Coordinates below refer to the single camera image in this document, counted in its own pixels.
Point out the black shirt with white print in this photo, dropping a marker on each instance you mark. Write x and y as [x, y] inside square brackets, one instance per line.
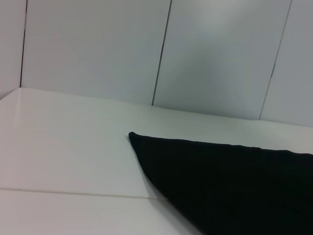
[232, 183]

